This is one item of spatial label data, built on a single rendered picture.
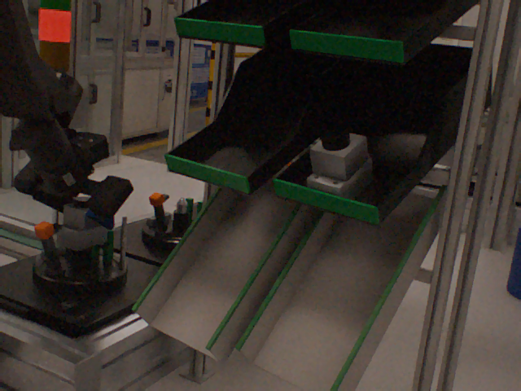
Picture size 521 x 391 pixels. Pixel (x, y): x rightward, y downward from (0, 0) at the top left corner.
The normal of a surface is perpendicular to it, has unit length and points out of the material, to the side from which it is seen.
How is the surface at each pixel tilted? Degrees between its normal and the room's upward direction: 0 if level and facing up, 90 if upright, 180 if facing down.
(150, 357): 90
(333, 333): 45
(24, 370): 90
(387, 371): 0
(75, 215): 90
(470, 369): 0
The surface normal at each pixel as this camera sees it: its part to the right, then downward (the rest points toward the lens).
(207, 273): -0.37, -0.59
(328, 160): -0.62, 0.52
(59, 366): -0.49, 0.17
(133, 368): 0.87, 0.21
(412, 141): -0.18, -0.82
